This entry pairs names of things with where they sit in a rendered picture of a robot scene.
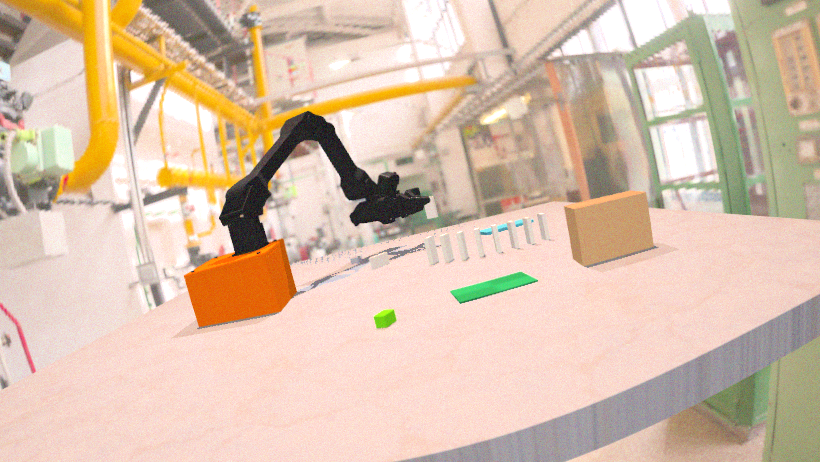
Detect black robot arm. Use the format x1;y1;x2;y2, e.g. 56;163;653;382
219;111;400;257

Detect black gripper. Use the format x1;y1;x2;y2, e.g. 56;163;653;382
371;187;431;224

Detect green domino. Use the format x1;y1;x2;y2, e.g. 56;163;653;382
450;271;538;304

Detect small green block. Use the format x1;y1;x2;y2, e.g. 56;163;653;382
374;309;396;328

